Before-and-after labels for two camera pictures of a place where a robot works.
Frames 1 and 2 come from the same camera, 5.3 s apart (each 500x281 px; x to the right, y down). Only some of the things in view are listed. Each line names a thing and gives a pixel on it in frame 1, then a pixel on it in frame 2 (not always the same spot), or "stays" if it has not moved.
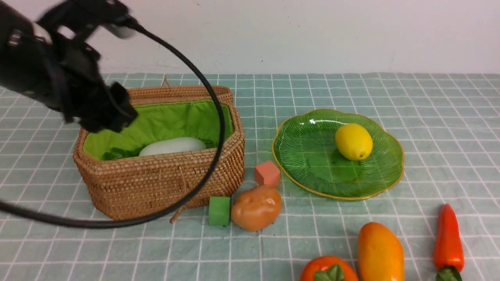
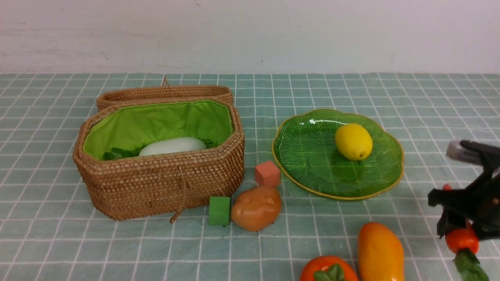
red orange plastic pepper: x=449 y=256 → x=465 y=242
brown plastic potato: x=254 y=208 stays
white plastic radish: x=171 y=145 stays
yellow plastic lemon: x=354 y=142 stays
